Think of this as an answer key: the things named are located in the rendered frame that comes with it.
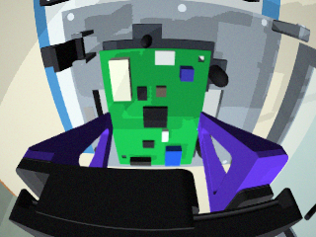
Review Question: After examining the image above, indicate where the green circuit board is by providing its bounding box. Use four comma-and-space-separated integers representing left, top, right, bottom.
99, 48, 211, 166

